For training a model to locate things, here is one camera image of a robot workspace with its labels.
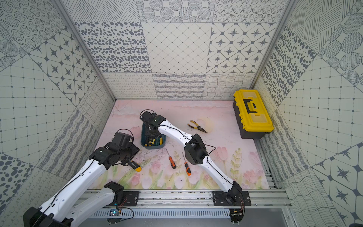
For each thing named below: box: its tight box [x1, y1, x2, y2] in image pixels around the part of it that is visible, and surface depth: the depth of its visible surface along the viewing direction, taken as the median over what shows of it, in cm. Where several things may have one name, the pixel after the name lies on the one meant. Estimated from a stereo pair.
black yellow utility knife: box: [128, 160, 142, 173], surface depth 85 cm
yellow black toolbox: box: [232, 89, 275, 140], surface depth 94 cm
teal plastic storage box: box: [140, 122, 166, 150], surface depth 95 cm
